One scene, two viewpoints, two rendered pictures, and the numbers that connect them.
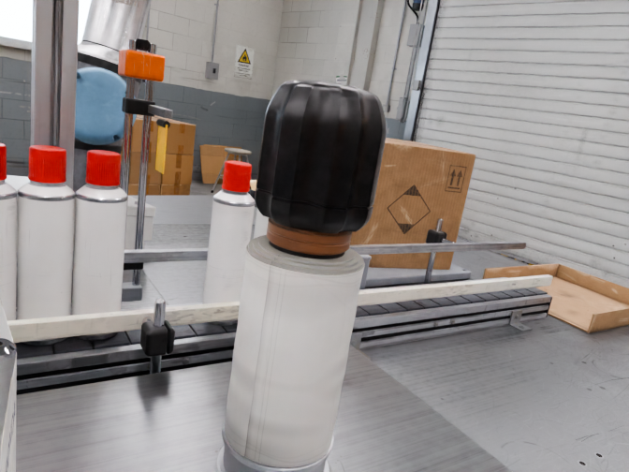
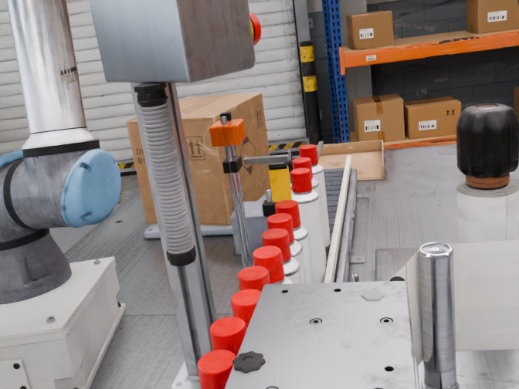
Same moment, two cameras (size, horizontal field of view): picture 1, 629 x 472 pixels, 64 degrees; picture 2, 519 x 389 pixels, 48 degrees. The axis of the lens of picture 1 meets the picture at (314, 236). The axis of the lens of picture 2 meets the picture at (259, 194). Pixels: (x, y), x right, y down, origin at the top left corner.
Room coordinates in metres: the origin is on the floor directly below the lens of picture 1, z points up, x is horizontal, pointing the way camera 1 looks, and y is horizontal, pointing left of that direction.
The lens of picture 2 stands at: (-0.01, 0.77, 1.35)
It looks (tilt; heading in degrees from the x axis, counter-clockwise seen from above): 18 degrees down; 318
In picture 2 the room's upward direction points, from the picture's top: 8 degrees counter-clockwise
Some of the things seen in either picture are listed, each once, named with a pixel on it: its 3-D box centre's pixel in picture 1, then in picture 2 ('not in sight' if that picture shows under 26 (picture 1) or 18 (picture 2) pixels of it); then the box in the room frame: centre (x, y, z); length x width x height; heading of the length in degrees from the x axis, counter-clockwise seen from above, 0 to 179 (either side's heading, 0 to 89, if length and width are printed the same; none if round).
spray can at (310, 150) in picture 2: not in sight; (313, 197); (0.70, -0.02, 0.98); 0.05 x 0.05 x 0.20
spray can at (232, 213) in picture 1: (229, 243); (306, 228); (0.61, 0.11, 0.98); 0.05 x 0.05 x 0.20
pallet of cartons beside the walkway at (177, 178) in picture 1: (116, 165); not in sight; (4.28, 1.79, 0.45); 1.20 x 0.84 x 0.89; 46
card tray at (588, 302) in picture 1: (571, 292); (340, 161); (1.09, -0.60, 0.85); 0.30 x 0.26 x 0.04; 124
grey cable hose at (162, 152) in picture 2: not in sight; (167, 177); (0.52, 0.42, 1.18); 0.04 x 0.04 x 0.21
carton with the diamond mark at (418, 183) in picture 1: (380, 198); (205, 156); (1.18, -0.14, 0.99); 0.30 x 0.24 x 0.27; 113
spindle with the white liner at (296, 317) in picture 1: (299, 295); (487, 208); (0.34, 0.00, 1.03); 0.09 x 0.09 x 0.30
